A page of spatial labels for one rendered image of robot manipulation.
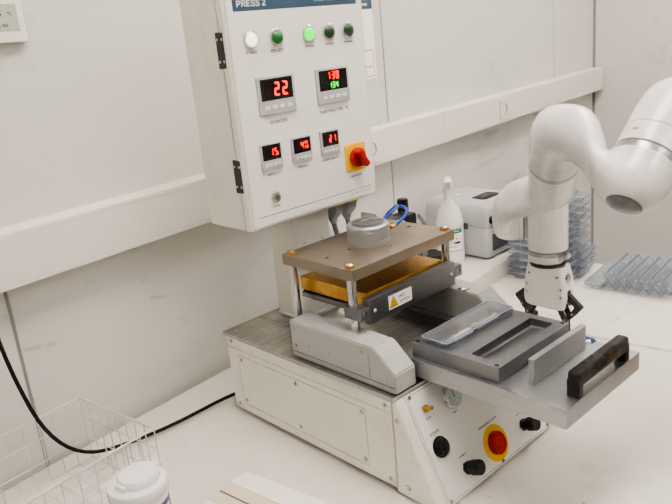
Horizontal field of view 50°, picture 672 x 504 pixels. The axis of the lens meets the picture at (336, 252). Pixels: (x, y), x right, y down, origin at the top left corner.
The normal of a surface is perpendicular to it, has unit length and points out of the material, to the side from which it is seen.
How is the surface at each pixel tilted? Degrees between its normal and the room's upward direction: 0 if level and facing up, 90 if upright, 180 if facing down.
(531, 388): 0
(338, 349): 90
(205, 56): 90
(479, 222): 87
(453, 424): 65
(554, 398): 0
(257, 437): 0
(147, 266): 90
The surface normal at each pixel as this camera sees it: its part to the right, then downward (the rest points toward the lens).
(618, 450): -0.10, -0.95
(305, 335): -0.72, 0.27
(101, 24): 0.77, 0.11
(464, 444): 0.59, -0.26
